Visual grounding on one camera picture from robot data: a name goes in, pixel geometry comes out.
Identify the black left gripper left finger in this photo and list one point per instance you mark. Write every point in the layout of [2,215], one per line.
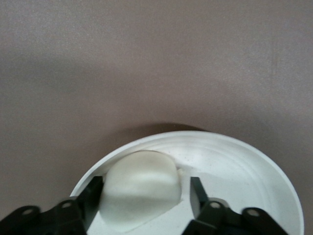
[68,213]

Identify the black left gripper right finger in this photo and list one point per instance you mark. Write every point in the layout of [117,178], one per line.
[215,215]

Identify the white steamed bun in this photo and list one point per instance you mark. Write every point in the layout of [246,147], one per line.
[141,188]

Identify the round white plate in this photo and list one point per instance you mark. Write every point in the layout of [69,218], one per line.
[232,171]

